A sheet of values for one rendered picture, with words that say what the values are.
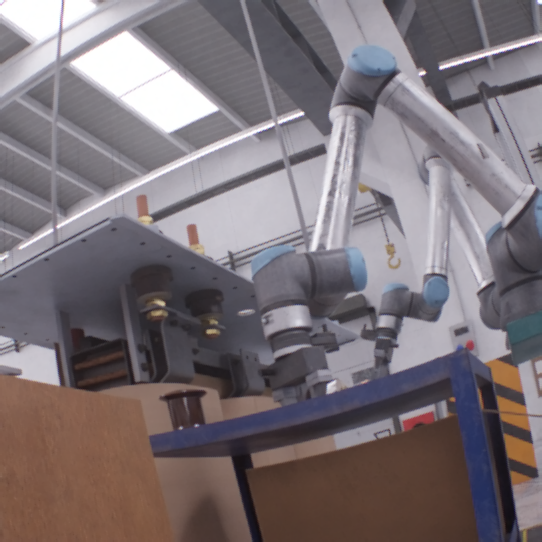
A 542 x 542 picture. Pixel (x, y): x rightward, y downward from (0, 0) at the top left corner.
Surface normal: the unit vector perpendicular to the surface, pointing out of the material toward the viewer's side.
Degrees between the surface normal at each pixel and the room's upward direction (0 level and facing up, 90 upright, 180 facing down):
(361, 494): 90
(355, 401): 90
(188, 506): 90
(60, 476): 90
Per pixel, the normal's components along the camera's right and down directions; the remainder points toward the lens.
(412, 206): -0.40, -0.23
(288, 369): -0.85, 0.00
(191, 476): 0.64, -0.38
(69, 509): 0.89, -0.32
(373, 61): 0.08, -0.45
